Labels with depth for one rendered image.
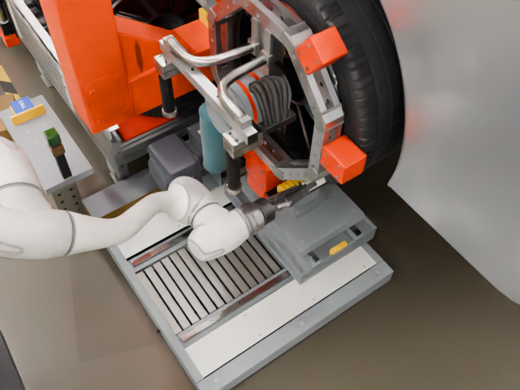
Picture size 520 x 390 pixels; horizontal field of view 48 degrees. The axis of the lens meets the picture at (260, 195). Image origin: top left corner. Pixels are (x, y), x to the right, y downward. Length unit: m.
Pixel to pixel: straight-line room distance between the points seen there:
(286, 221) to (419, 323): 0.62
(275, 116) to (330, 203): 0.86
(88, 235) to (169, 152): 0.86
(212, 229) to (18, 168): 0.52
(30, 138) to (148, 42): 0.57
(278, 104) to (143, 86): 0.73
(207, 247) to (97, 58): 0.69
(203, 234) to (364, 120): 0.51
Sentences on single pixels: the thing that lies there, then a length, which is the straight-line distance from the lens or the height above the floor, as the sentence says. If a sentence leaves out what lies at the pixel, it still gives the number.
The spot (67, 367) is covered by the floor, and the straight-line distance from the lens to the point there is 2.22.
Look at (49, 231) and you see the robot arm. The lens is 1.27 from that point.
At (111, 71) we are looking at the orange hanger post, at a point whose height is 0.75.
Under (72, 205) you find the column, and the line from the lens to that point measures 2.47.
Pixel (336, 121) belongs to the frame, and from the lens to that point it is 1.47.
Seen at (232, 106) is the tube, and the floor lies 1.01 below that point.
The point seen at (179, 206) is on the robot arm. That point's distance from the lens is 1.63.
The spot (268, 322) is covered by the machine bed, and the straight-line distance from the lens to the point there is 2.11.
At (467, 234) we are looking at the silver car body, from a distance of 1.48.
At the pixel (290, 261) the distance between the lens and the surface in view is 2.13.
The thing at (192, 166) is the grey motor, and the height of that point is 0.39.
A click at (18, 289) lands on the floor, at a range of 2.41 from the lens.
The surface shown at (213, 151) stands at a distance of 1.86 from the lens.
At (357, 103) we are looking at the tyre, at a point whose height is 1.00.
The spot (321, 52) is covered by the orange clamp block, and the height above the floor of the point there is 1.14.
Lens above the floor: 2.00
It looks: 53 degrees down
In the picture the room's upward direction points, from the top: 2 degrees clockwise
